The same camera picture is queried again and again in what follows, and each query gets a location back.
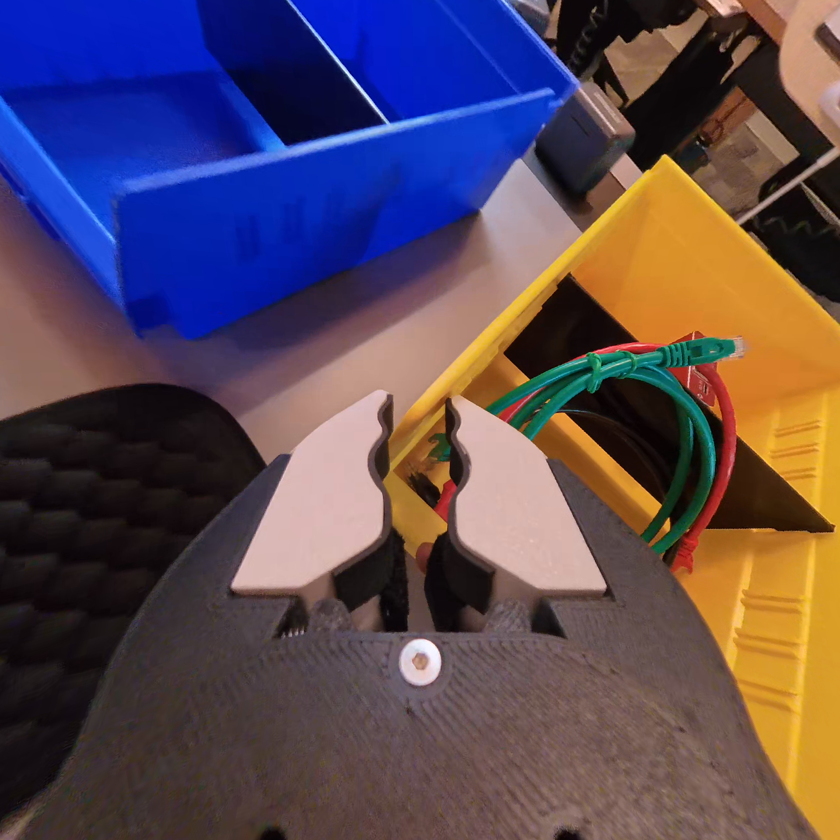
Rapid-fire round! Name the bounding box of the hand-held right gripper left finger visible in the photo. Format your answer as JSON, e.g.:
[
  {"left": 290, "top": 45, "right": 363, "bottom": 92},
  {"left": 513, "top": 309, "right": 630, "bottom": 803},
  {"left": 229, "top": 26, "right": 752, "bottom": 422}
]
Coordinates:
[{"left": 231, "top": 390, "right": 395, "bottom": 611}]

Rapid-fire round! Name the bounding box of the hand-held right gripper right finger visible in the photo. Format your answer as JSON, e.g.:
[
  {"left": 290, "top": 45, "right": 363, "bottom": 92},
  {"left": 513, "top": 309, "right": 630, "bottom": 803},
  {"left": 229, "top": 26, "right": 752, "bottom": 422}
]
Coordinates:
[{"left": 445, "top": 395, "right": 608, "bottom": 614}]

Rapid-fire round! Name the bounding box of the red network splitter box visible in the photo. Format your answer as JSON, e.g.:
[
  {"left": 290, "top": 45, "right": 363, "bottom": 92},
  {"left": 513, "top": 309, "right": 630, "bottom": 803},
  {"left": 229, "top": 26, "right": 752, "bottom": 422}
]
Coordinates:
[{"left": 669, "top": 331, "right": 721, "bottom": 404}]

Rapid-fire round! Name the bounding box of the green ethernet cable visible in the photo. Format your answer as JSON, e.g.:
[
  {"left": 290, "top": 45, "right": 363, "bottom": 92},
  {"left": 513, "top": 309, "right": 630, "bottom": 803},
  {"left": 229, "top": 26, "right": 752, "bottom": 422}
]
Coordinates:
[{"left": 430, "top": 336, "right": 749, "bottom": 557}]

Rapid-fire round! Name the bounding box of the yellow plastic bin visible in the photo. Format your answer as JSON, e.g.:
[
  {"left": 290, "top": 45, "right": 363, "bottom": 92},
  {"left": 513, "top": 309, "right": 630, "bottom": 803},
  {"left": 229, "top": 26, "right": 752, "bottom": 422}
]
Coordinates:
[{"left": 384, "top": 155, "right": 840, "bottom": 840}]

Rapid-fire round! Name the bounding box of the black bin divider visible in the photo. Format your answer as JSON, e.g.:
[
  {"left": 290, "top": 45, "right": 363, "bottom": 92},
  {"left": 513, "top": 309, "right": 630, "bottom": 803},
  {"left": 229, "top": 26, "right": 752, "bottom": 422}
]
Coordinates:
[{"left": 504, "top": 274, "right": 836, "bottom": 532}]

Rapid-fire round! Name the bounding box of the blue plastic bin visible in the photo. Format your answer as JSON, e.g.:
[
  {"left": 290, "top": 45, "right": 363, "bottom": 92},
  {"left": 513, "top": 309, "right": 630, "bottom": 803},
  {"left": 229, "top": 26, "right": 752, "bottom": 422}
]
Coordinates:
[{"left": 0, "top": 0, "right": 580, "bottom": 341}]

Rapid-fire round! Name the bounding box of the dark grey cube device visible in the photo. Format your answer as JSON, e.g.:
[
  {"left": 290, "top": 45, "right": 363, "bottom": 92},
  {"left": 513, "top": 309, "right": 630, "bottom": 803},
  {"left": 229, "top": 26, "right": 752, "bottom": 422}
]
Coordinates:
[{"left": 535, "top": 82, "right": 636, "bottom": 196}]

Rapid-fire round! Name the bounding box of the black cable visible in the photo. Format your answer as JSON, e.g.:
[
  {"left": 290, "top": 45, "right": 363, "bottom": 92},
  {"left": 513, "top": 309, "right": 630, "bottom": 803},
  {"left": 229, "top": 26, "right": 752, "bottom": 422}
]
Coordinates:
[{"left": 403, "top": 408, "right": 677, "bottom": 565}]

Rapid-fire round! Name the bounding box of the red ethernet cable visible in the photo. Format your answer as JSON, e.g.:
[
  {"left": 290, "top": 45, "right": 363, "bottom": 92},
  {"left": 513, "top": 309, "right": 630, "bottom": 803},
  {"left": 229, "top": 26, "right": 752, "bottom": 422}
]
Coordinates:
[{"left": 433, "top": 341, "right": 737, "bottom": 573}]

